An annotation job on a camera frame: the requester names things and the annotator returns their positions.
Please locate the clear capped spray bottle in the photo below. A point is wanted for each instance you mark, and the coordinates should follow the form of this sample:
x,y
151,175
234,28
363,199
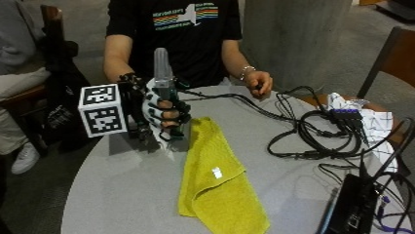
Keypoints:
x,y
163,70

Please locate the white marker cube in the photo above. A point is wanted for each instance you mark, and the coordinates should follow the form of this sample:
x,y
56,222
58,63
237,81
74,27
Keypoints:
x,y
101,112

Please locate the grey concrete pillar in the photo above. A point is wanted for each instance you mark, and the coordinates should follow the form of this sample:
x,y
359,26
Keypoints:
x,y
294,35

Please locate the black hub with purple ports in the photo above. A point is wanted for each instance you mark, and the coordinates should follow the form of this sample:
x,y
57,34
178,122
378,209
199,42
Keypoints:
x,y
346,114

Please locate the yellow microfibre cloth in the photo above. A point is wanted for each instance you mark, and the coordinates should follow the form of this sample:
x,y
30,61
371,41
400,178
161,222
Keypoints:
x,y
215,175

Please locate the the person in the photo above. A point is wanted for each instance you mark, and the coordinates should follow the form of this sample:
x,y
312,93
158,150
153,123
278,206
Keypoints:
x,y
181,35

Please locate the white checked cloth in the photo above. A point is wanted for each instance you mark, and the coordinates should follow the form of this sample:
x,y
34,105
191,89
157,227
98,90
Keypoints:
x,y
380,126

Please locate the brown wooden chair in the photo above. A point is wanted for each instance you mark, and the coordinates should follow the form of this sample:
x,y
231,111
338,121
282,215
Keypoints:
x,y
395,60

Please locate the dark wooden chair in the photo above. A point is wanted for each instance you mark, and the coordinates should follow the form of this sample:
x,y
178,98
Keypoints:
x,y
38,74

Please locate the black electronics box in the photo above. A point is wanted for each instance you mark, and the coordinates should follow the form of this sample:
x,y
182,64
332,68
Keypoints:
x,y
354,204

